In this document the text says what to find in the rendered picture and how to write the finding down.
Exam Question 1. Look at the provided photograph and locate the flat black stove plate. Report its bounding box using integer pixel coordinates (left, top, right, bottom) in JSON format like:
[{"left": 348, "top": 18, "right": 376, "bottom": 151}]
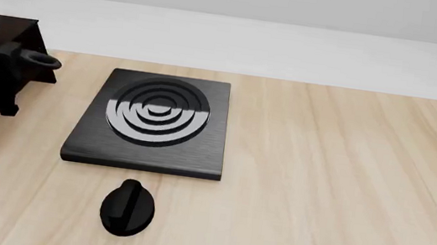
[{"left": 59, "top": 61, "right": 236, "bottom": 184}]

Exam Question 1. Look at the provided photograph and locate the round black stove knob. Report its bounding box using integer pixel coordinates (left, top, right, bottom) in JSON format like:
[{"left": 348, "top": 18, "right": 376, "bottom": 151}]
[{"left": 96, "top": 175, "right": 160, "bottom": 242}]

